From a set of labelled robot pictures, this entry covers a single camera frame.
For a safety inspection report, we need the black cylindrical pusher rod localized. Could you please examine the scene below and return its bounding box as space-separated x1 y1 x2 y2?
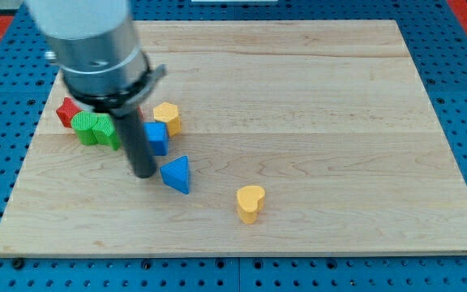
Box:
110 109 157 178

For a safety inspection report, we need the blue triangle block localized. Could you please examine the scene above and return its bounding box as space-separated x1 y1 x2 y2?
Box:
160 156 191 195

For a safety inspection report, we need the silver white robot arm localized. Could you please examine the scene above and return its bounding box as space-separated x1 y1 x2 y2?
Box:
24 0 166 178

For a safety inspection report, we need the yellow hexagon block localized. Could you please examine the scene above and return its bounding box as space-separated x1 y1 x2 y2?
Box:
152 102 182 137

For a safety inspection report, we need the blue cube block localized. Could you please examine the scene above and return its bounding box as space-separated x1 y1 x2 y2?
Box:
144 122 169 156

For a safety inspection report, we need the green curved block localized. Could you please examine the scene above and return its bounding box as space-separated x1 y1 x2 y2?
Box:
92 114 121 151

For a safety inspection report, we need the green cylinder block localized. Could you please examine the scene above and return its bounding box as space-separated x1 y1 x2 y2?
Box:
71 111 98 145

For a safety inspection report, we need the red star block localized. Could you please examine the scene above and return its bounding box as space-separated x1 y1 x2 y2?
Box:
56 97 81 128

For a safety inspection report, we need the yellow heart block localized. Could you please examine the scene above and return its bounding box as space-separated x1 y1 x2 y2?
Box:
236 185 266 224

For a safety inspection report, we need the wooden board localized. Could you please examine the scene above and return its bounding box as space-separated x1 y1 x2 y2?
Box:
0 20 467 259

